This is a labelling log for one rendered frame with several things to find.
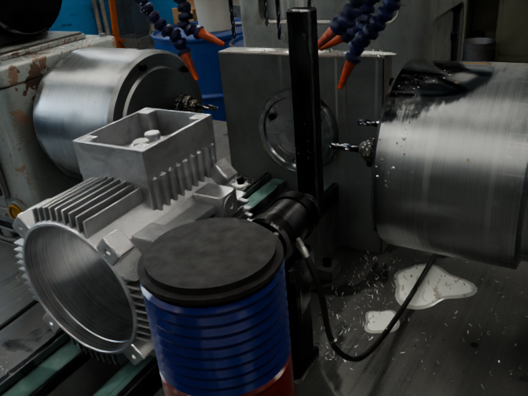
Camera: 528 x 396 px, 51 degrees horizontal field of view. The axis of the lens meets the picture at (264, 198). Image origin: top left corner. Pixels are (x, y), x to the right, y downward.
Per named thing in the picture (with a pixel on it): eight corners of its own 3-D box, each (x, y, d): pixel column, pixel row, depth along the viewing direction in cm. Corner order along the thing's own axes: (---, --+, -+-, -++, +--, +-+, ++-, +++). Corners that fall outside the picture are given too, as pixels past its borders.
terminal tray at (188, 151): (154, 160, 72) (144, 107, 68) (221, 171, 67) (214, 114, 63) (85, 199, 63) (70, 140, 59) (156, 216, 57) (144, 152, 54)
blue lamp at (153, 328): (209, 296, 29) (197, 220, 27) (313, 328, 26) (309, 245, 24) (130, 372, 24) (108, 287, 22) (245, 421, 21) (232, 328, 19)
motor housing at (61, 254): (150, 254, 80) (125, 130, 72) (262, 284, 71) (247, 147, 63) (39, 337, 65) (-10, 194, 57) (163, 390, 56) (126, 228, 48)
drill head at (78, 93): (97, 144, 127) (71, 33, 116) (229, 166, 109) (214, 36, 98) (4, 189, 108) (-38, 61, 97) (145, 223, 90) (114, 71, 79)
